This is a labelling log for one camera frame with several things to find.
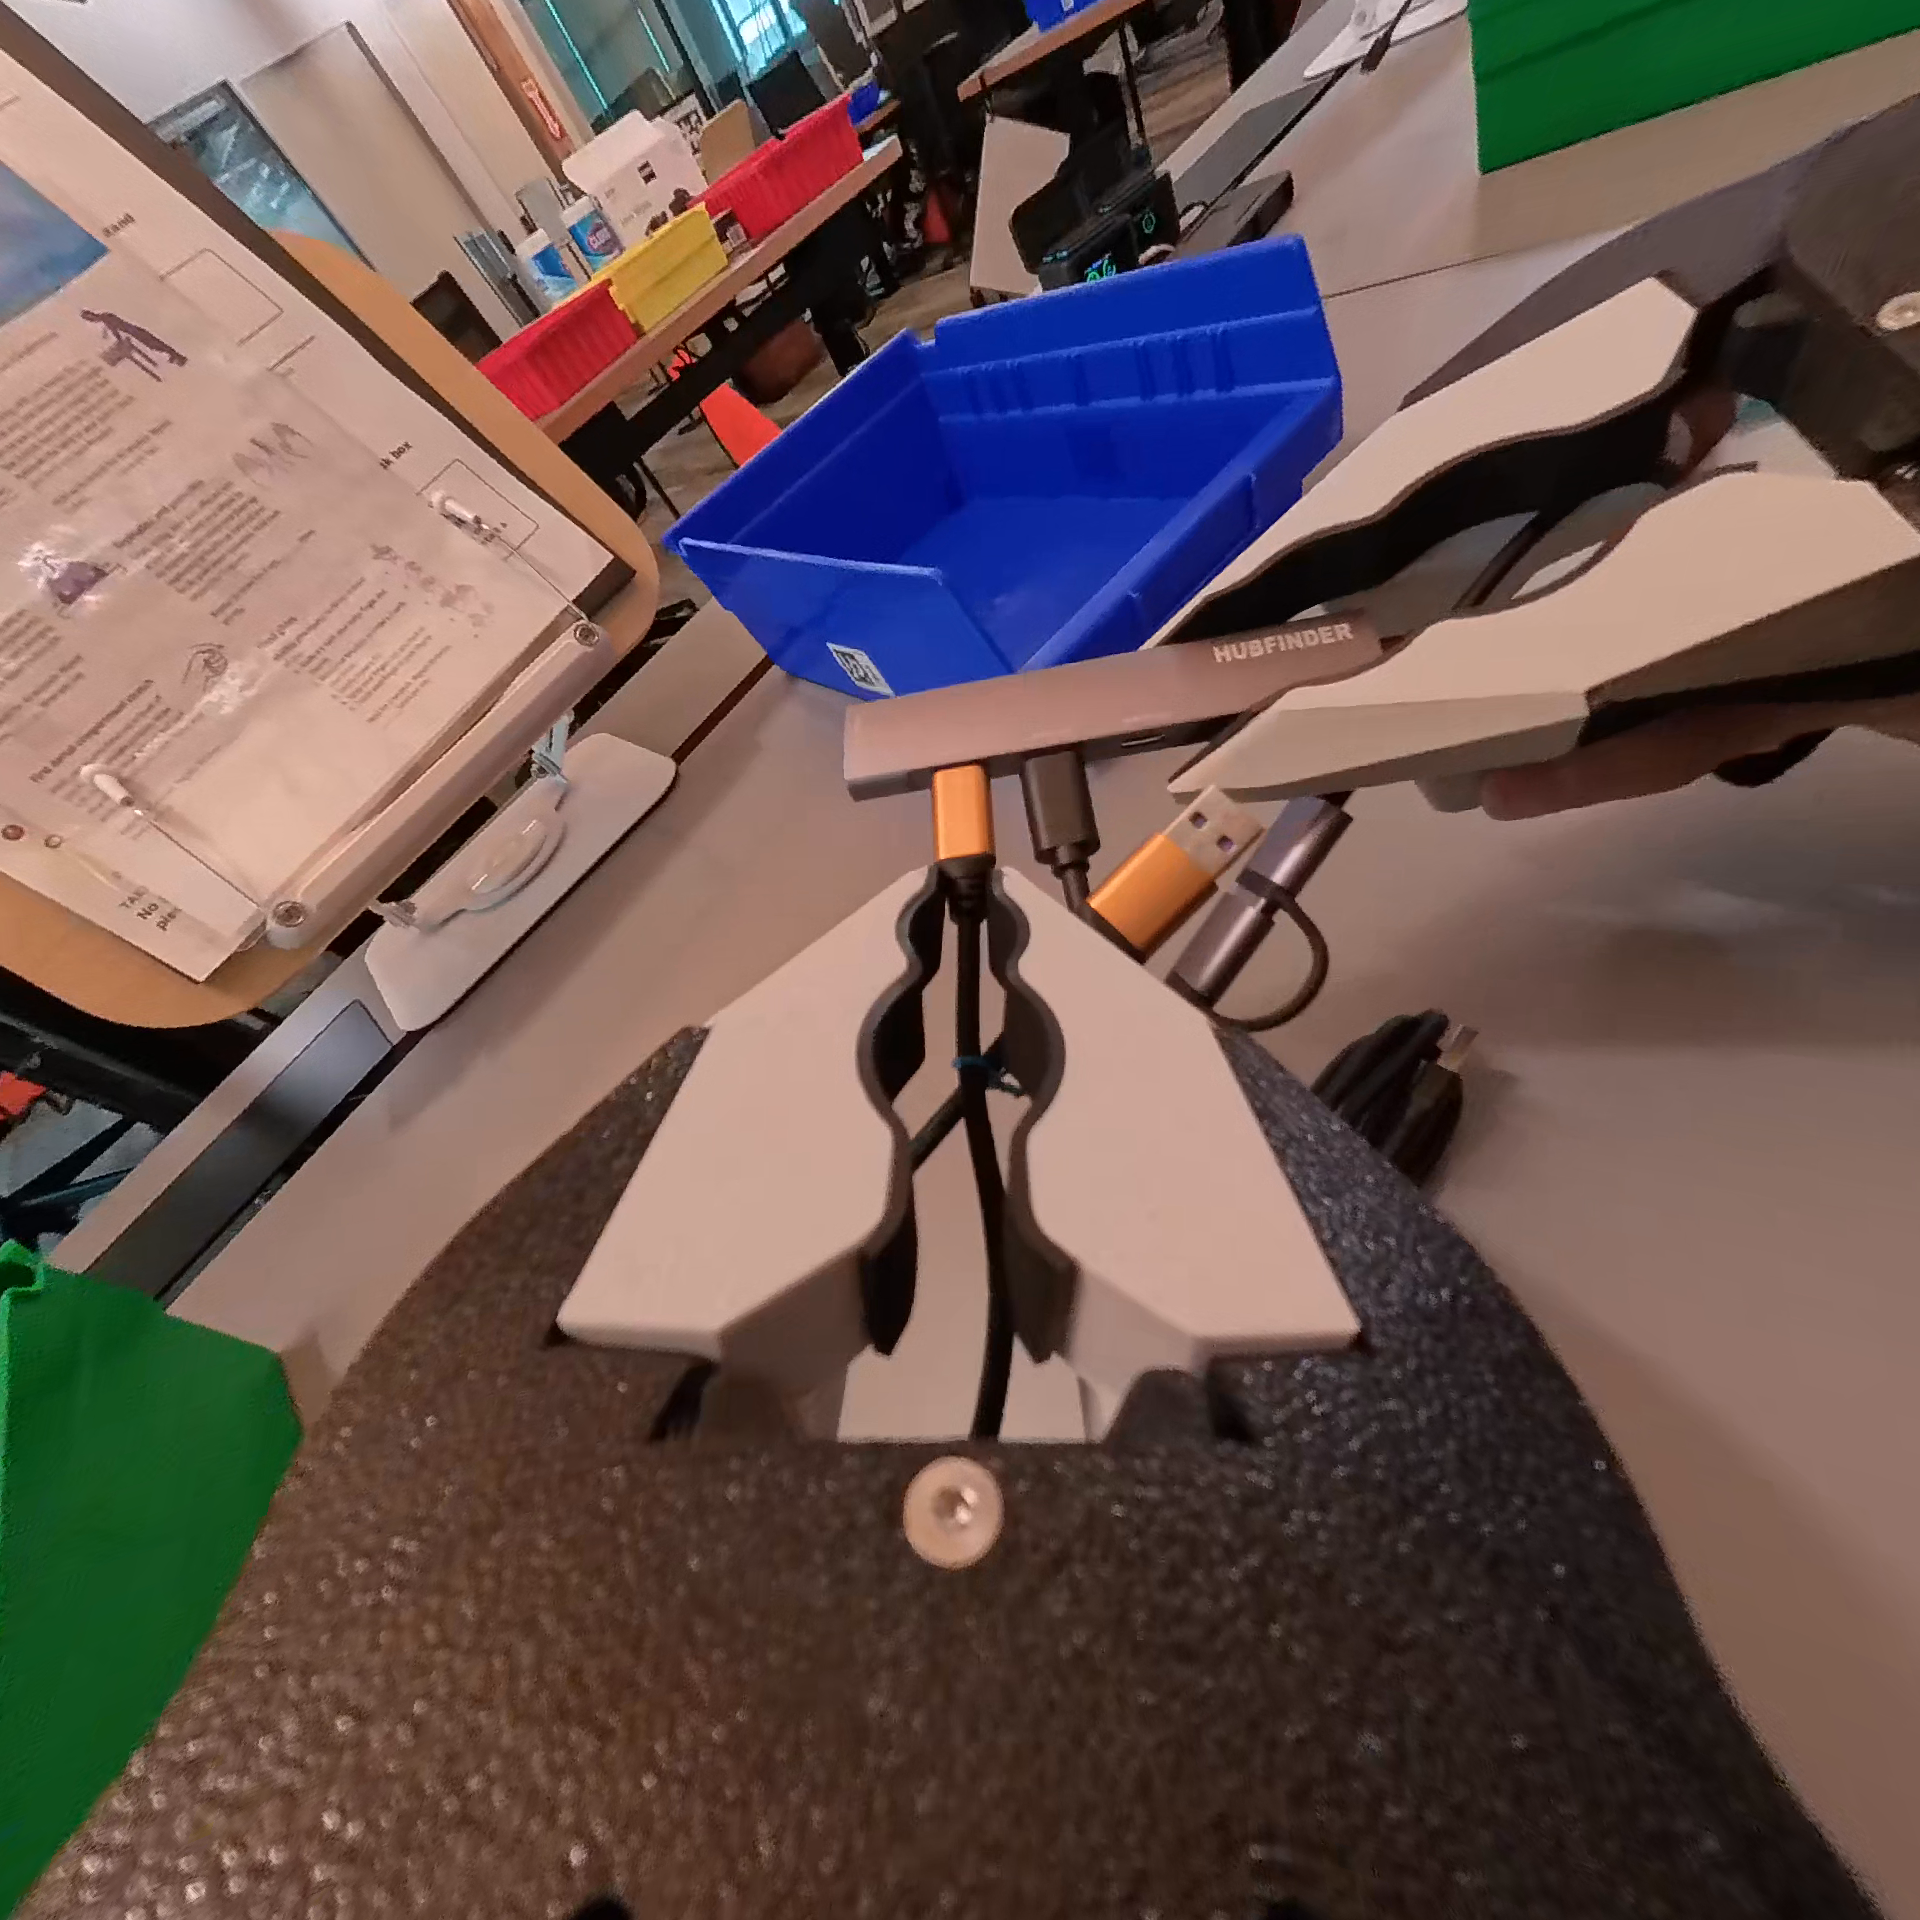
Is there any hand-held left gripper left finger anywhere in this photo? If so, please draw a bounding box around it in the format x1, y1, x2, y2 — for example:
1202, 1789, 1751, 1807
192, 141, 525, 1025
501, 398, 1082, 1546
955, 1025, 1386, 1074
558, 863, 976, 1444

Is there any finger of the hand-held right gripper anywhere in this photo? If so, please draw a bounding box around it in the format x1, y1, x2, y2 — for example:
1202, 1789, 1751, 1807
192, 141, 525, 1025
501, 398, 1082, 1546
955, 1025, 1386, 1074
1155, 276, 1742, 649
1171, 469, 1920, 816

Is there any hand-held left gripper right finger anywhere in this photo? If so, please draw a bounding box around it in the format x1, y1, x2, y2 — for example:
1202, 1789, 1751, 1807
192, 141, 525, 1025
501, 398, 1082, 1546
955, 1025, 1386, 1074
982, 863, 1362, 1444

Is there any grey braided cable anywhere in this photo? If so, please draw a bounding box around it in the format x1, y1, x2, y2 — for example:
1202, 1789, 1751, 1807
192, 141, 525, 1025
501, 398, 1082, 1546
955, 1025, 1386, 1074
1160, 796, 1360, 1038

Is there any black charging cable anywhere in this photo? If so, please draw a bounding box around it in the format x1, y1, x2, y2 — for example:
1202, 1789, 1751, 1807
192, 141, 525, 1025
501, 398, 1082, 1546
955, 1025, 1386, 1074
1020, 744, 1491, 1193

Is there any black cable with orange plugs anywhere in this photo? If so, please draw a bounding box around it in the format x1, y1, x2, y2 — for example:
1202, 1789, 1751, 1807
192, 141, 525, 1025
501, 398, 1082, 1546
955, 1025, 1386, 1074
885, 760, 1278, 1442

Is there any blue plastic bin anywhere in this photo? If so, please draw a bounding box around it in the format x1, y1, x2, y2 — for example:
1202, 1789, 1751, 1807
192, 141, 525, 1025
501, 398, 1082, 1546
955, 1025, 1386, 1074
662, 236, 1344, 703

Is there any grey USB hub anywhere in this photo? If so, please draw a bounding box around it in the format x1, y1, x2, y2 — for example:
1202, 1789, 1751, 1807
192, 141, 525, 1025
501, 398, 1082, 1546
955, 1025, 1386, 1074
839, 607, 1403, 805

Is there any grey desk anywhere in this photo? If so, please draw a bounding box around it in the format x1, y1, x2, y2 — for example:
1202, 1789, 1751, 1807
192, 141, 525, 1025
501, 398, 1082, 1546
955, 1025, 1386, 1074
53, 0, 1920, 1853

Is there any person's right hand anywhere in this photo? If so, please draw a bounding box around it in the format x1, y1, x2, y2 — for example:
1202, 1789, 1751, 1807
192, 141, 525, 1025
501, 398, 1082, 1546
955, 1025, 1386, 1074
1482, 743, 1742, 824

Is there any black flat device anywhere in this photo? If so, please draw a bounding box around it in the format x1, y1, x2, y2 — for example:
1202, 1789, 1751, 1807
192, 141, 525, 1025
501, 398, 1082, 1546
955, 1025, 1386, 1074
1178, 168, 1296, 250

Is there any white paper pad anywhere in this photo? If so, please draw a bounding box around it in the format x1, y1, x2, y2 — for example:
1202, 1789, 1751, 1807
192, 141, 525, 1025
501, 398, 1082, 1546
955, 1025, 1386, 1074
1302, 0, 1470, 79

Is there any white stand base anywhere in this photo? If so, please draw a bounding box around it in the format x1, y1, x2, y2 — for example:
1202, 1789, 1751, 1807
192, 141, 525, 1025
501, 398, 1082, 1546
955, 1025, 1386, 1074
363, 717, 682, 1033

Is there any black charger with green display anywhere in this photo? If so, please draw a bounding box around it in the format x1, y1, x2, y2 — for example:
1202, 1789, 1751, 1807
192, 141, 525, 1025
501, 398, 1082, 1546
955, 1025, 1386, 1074
1008, 164, 1187, 294

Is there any instruction sheet on stand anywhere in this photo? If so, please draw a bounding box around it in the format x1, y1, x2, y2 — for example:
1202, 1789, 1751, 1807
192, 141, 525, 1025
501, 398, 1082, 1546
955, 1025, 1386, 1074
0, 0, 662, 1028

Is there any red plastic bin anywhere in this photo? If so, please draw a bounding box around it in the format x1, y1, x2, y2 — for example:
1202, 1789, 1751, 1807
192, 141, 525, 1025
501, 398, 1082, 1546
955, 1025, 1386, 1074
478, 276, 640, 422
702, 96, 867, 239

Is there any orange floor marker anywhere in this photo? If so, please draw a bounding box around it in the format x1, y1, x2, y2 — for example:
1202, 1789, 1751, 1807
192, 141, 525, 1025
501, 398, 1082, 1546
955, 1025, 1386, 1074
696, 382, 783, 470

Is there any long wooden table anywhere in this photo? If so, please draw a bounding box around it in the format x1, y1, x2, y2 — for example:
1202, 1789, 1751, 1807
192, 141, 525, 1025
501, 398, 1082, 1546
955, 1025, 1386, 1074
533, 134, 910, 452

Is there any yellow plastic bin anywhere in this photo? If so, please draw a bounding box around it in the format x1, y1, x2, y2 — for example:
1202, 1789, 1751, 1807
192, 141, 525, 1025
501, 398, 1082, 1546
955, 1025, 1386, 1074
591, 201, 732, 335

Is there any white cardboard box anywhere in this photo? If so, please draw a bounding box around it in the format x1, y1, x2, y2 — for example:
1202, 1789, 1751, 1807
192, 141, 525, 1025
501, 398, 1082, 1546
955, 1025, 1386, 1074
562, 112, 706, 202

